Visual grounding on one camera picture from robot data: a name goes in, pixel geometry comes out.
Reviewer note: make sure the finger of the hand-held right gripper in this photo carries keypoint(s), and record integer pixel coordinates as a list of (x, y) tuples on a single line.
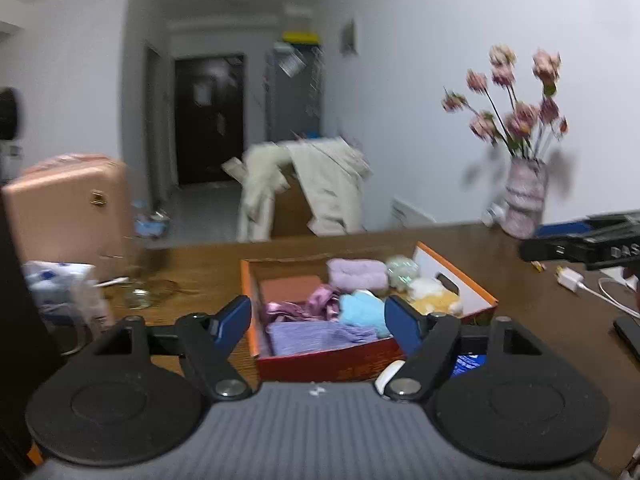
[(550, 250), (562, 228)]

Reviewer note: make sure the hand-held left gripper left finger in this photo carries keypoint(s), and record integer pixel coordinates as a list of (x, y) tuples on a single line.
[(235, 322)]

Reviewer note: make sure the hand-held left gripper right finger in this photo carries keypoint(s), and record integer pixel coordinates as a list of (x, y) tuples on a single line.
[(402, 325)]

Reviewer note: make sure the white and yellow plush sheep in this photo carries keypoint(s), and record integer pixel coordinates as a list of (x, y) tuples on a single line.
[(435, 302)]

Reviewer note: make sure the purple striped cloth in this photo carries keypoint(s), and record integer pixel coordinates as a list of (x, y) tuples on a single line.
[(310, 337)]

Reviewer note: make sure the orange cardboard box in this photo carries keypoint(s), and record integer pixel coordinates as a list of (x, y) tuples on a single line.
[(320, 360)]

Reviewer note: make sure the small yellow item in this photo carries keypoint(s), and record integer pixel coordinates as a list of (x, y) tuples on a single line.
[(538, 266)]

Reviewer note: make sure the white power adapter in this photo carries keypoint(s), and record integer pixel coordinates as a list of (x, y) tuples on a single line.
[(570, 279)]

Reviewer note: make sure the light blue cloth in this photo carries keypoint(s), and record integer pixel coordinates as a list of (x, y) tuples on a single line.
[(360, 310)]

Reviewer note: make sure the pink patterned vase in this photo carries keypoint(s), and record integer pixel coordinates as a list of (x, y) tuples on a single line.
[(525, 200)]

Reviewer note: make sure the small white case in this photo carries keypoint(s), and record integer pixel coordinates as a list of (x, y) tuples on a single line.
[(387, 377)]

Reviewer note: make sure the salmon folded cloth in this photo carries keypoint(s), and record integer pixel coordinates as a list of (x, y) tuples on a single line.
[(287, 290)]

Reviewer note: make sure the small white bottle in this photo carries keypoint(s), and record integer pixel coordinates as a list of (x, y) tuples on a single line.
[(492, 215)]

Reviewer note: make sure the lilac fuzzy cloth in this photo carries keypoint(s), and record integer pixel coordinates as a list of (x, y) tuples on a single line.
[(355, 272)]

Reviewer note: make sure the blue packet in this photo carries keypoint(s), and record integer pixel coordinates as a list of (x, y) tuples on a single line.
[(470, 364)]

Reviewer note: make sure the black phone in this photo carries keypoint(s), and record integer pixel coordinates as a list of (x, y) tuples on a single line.
[(627, 332)]

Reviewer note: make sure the pink satin cloth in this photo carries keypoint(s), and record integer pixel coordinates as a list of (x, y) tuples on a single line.
[(320, 300)]

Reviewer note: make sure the glass jar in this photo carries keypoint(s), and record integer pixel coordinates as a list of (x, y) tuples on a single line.
[(137, 297)]

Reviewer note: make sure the pink artificial flowers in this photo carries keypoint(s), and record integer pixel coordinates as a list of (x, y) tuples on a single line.
[(515, 120)]

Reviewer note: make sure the brown cardboard carton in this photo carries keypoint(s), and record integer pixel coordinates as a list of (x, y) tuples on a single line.
[(292, 205)]

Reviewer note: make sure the blue bag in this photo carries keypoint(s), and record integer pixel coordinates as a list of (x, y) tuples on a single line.
[(150, 222)]

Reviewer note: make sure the beige coat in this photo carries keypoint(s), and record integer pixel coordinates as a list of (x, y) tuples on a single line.
[(330, 185)]

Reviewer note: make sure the clear plastic bag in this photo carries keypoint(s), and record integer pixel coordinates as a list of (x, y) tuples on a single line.
[(60, 285)]

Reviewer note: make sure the pink suitcase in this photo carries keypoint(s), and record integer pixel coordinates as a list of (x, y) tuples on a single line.
[(65, 210)]

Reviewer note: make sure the dark brown door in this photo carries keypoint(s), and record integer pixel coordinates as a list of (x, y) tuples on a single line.
[(210, 120)]

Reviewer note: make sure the grey cabinet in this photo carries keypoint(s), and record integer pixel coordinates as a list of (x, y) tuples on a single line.
[(295, 100)]

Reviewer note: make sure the yellow and black box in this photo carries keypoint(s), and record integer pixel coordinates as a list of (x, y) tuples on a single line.
[(300, 36)]

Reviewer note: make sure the black round object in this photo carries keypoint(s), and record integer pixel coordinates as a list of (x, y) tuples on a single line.
[(7, 112)]

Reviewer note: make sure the white wall heater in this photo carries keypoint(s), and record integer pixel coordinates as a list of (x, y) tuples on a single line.
[(410, 212)]

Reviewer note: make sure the grey wall panel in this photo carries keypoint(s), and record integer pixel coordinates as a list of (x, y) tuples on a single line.
[(348, 37)]

